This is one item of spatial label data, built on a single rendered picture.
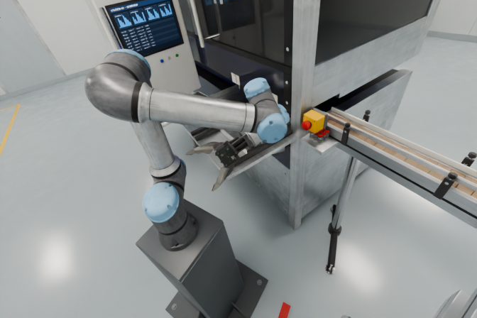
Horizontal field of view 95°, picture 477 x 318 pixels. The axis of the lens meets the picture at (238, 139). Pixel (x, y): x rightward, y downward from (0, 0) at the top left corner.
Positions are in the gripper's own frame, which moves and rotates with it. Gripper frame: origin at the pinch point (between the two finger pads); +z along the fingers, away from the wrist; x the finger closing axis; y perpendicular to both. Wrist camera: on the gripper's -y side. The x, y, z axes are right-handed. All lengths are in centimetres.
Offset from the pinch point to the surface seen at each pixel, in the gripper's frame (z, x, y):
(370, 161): -58, 38, -9
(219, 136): -14.3, -6.1, -40.6
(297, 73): -53, -9, -9
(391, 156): -61, 37, -1
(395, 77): -126, 27, -50
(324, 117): -53, 13, -12
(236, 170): -11.0, 10.2, -19.8
